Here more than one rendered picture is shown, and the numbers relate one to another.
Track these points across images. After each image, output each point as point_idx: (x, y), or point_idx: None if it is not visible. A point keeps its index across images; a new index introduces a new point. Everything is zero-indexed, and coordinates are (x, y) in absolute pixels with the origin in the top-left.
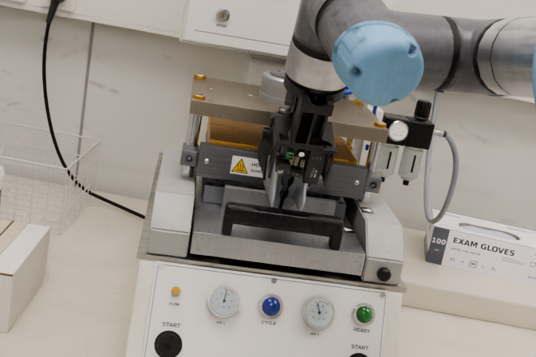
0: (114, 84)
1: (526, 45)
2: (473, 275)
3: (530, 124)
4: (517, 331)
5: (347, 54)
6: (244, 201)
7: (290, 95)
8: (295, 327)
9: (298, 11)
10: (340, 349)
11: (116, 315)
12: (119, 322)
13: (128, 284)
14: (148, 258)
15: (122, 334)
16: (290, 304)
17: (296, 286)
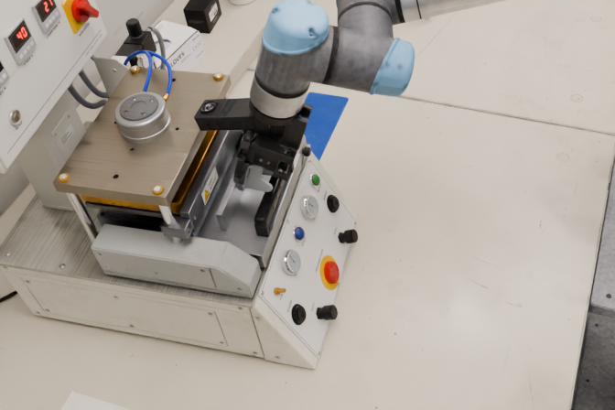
0: None
1: None
2: None
3: None
4: (236, 93)
5: (393, 81)
6: (229, 208)
7: (245, 124)
8: (308, 226)
9: (280, 77)
10: (323, 207)
11: (170, 358)
12: (183, 357)
13: (116, 344)
14: (254, 299)
15: (202, 356)
16: (299, 220)
17: (293, 210)
